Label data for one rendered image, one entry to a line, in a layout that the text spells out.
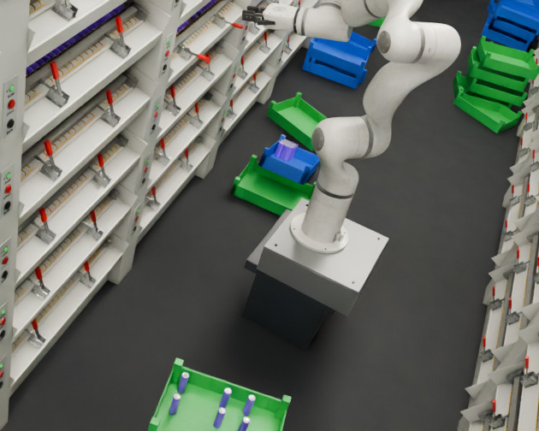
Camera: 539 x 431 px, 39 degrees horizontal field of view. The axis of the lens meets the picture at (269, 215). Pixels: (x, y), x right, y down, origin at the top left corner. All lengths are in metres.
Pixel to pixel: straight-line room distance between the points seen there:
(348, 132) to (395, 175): 1.37
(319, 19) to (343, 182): 0.49
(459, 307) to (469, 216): 0.60
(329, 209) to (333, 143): 0.25
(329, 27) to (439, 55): 0.46
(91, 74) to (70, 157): 0.21
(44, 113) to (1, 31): 0.33
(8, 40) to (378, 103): 1.03
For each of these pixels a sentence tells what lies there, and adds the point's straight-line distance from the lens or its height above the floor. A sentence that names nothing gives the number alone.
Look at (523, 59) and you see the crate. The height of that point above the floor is 0.25.
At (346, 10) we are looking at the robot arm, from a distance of 2.18.
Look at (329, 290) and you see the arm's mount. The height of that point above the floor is 0.34.
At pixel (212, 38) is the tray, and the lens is 2.46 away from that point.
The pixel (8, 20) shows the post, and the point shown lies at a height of 1.24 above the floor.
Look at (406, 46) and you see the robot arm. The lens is 1.88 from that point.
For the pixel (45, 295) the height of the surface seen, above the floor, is 0.37.
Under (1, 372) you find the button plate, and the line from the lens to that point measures 2.01.
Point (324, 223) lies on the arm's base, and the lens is 2.31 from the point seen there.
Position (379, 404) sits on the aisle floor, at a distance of 2.53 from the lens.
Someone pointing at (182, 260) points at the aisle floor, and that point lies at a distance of 2.72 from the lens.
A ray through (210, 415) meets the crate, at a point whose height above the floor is 0.32.
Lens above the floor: 1.90
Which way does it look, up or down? 39 degrees down
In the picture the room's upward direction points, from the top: 19 degrees clockwise
